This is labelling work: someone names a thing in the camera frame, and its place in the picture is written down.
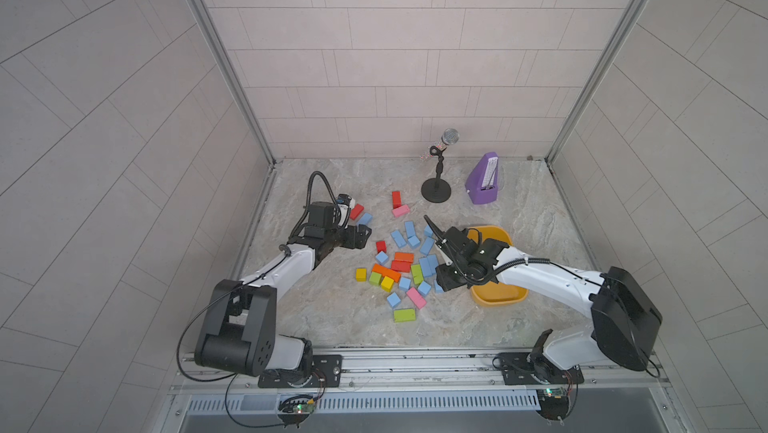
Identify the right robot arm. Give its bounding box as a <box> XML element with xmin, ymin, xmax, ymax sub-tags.
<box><xmin>429</xmin><ymin>223</ymin><xmax>663</xmax><ymax>372</ymax></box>

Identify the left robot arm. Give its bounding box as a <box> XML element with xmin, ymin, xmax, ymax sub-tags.
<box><xmin>194</xmin><ymin>194</ymin><xmax>371</xmax><ymax>383</ymax></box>

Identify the yellow plastic tray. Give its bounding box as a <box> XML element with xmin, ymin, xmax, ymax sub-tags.
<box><xmin>468</xmin><ymin>225</ymin><xmax>529</xmax><ymax>307</ymax></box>

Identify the blue long block pair right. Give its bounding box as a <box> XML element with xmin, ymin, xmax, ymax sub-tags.
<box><xmin>427</xmin><ymin>255</ymin><xmax>438</xmax><ymax>276</ymax></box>

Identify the blue long block pair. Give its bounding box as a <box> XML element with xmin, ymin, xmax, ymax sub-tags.
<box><xmin>427</xmin><ymin>255</ymin><xmax>438</xmax><ymax>276</ymax></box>
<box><xmin>419</xmin><ymin>257</ymin><xmax>435</xmax><ymax>278</ymax></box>

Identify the red block far left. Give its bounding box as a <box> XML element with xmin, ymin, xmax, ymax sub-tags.
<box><xmin>350</xmin><ymin>204</ymin><xmax>364</xmax><ymax>220</ymax></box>

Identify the blue long block pair left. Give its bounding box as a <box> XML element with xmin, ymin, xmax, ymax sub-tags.
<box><xmin>419</xmin><ymin>257</ymin><xmax>435</xmax><ymax>278</ymax></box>

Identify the blue long block diagonal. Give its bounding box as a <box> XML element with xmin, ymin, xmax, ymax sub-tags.
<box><xmin>419</xmin><ymin>237</ymin><xmax>435</xmax><ymax>256</ymax></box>

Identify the blue block far left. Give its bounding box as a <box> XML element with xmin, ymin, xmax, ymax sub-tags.
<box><xmin>358</xmin><ymin>213</ymin><xmax>372</xmax><ymax>225</ymax></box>

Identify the blue cube beside pink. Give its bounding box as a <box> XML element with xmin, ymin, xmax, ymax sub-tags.
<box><xmin>417</xmin><ymin>282</ymin><xmax>432</xmax><ymax>297</ymax></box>

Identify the green long block centre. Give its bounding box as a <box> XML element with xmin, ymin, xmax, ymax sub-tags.
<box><xmin>411</xmin><ymin>264</ymin><xmax>424</xmax><ymax>287</ymax></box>

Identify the green long block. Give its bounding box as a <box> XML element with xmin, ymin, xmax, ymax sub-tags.
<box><xmin>393</xmin><ymin>308</ymin><xmax>416</xmax><ymax>323</ymax></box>
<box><xmin>411</xmin><ymin>264</ymin><xmax>424</xmax><ymax>287</ymax></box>

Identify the yellow cube far left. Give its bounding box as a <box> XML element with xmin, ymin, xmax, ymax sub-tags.
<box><xmin>355</xmin><ymin>268</ymin><xmax>367</xmax><ymax>282</ymax></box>

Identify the yellow cube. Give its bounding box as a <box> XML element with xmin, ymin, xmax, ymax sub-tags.
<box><xmin>355</xmin><ymin>268</ymin><xmax>367</xmax><ymax>282</ymax></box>
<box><xmin>381</xmin><ymin>277</ymin><xmax>395</xmax><ymax>292</ymax></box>

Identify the pink long block front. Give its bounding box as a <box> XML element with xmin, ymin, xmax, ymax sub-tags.
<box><xmin>406</xmin><ymin>288</ymin><xmax>427</xmax><ymax>309</ymax></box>

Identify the orange short block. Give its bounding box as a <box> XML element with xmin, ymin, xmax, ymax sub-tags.
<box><xmin>394</xmin><ymin>252</ymin><xmax>414</xmax><ymax>264</ymax></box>

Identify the red long block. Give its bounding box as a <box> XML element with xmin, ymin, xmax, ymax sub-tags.
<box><xmin>391</xmin><ymin>260</ymin><xmax>412</xmax><ymax>273</ymax></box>

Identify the green cube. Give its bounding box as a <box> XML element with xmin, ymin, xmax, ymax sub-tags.
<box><xmin>369</xmin><ymin>272</ymin><xmax>382</xmax><ymax>286</ymax></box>

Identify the orange long block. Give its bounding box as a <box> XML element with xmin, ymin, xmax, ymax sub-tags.
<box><xmin>372</xmin><ymin>264</ymin><xmax>401</xmax><ymax>283</ymax></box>

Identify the blue long block upright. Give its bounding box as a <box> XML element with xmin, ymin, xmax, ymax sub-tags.
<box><xmin>391</xmin><ymin>230</ymin><xmax>407</xmax><ymax>248</ymax></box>

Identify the purple metronome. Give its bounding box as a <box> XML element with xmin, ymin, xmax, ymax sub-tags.
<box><xmin>465</xmin><ymin>152</ymin><xmax>499</xmax><ymax>205</ymax></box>

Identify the black microphone stand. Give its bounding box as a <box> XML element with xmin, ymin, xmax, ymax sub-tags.
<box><xmin>421</xmin><ymin>128</ymin><xmax>460</xmax><ymax>203</ymax></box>

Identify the pink block near back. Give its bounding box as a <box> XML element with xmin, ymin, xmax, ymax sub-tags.
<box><xmin>392</xmin><ymin>204</ymin><xmax>410</xmax><ymax>218</ymax></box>

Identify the yellow cube front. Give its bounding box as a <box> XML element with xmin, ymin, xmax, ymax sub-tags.
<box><xmin>381</xmin><ymin>277</ymin><xmax>395</xmax><ymax>292</ymax></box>

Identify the red block near back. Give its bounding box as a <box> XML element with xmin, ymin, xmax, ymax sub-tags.
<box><xmin>391</xmin><ymin>191</ymin><xmax>402</xmax><ymax>209</ymax></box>

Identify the green long block front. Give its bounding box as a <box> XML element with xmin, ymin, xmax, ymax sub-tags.
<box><xmin>393</xmin><ymin>308</ymin><xmax>416</xmax><ymax>323</ymax></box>

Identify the right circuit board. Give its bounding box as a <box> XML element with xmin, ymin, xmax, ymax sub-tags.
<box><xmin>536</xmin><ymin>388</ymin><xmax>571</xmax><ymax>422</ymax></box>

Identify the circuit board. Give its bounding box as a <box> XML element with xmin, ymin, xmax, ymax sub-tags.
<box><xmin>536</xmin><ymin>388</ymin><xmax>571</xmax><ymax>422</ymax></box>
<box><xmin>278</xmin><ymin>394</ymin><xmax>318</xmax><ymax>416</ymax></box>

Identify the left circuit board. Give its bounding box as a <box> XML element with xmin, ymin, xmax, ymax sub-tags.
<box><xmin>278</xmin><ymin>394</ymin><xmax>318</xmax><ymax>416</ymax></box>

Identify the left black cable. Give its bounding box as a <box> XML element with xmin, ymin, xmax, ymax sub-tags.
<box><xmin>287</xmin><ymin>170</ymin><xmax>342</xmax><ymax>242</ymax></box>

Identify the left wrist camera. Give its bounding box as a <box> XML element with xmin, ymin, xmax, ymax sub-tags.
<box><xmin>336</xmin><ymin>193</ymin><xmax>356</xmax><ymax>228</ymax></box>

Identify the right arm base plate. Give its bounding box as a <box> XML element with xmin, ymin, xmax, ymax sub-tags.
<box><xmin>492</xmin><ymin>352</ymin><xmax>584</xmax><ymax>387</ymax></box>

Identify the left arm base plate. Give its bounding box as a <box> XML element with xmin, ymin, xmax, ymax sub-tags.
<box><xmin>258</xmin><ymin>355</ymin><xmax>343</xmax><ymax>389</ymax></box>

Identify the aluminium mounting rail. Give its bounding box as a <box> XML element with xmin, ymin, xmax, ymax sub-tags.
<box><xmin>173</xmin><ymin>345</ymin><xmax>670</xmax><ymax>395</ymax></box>

